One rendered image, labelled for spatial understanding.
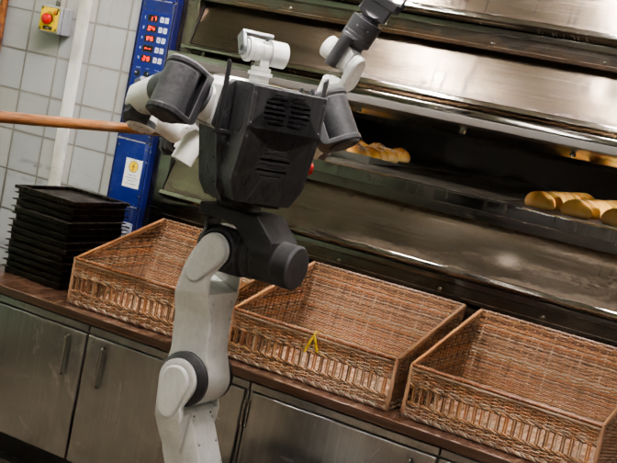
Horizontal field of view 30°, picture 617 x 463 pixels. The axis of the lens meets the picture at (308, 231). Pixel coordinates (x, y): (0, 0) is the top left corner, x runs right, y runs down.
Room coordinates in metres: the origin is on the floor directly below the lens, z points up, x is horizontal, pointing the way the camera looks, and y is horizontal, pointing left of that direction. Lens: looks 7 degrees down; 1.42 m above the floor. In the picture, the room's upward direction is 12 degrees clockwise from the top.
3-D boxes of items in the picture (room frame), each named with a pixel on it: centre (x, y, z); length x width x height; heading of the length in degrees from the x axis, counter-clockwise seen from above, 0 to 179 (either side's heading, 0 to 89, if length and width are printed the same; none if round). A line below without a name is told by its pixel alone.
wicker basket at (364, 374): (3.43, -0.18, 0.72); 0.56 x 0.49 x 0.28; 63
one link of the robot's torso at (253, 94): (2.90, 0.17, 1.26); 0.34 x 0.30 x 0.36; 117
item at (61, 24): (4.33, 1.08, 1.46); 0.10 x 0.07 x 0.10; 63
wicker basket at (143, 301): (3.72, 0.37, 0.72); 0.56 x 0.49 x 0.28; 64
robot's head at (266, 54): (2.95, 0.20, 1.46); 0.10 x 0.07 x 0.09; 117
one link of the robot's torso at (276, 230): (2.90, 0.13, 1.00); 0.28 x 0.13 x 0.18; 62
